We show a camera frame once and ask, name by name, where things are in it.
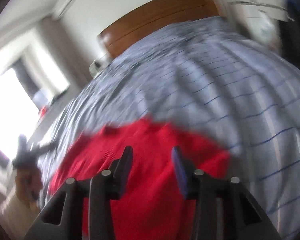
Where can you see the white air conditioner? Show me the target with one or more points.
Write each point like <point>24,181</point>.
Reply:
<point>68,1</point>

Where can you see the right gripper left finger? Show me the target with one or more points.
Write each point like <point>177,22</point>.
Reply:
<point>61,218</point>

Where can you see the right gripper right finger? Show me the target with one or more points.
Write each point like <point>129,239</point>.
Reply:
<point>224,209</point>

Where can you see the white nightstand dresser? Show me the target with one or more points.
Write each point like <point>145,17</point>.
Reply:
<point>243,15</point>

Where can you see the red item on cabinet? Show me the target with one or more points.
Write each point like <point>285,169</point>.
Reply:
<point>43,111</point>

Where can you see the brown wooden headboard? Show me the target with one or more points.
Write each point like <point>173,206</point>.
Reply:
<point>150,17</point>

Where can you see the red knit sweater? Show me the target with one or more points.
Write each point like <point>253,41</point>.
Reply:
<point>152,206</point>

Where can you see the white round fan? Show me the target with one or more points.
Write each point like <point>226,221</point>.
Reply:
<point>96,67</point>

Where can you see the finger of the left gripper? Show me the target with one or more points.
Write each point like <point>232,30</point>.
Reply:
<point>22,144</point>
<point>43,149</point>

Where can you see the beige curtain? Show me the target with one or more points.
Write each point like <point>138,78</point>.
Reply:
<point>63,50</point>

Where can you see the white plastic bag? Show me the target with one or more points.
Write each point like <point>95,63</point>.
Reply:
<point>267,32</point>

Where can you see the person's left hand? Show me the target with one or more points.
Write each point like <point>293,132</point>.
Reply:
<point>28,185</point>

